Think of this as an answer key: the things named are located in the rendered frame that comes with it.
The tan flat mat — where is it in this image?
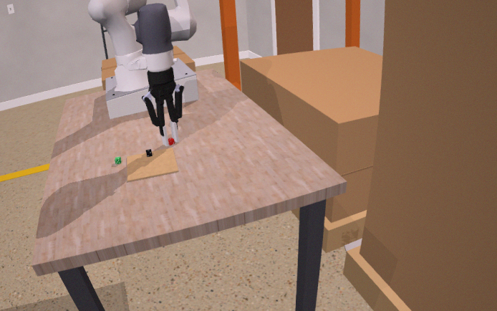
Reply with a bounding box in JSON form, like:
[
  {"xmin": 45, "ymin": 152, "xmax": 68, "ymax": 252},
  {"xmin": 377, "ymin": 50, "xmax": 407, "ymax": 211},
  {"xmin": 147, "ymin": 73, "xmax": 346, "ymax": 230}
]
[{"xmin": 127, "ymin": 148, "xmax": 179, "ymax": 182}]

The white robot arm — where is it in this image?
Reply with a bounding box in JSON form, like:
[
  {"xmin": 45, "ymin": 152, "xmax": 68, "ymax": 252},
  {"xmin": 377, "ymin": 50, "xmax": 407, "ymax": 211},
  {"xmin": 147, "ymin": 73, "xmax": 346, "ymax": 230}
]
[{"xmin": 88, "ymin": 0, "xmax": 197, "ymax": 92}]

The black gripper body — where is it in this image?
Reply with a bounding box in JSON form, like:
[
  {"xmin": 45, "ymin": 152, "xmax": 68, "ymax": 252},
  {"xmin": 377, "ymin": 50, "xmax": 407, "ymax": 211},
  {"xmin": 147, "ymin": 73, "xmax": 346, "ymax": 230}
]
[{"xmin": 147, "ymin": 67, "xmax": 176, "ymax": 101}]

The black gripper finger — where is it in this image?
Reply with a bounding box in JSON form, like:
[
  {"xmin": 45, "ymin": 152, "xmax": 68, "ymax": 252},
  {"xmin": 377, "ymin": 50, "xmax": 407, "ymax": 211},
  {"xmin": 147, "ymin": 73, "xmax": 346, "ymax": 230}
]
[
  {"xmin": 165, "ymin": 85, "xmax": 184, "ymax": 143},
  {"xmin": 142, "ymin": 90, "xmax": 169, "ymax": 147}
]

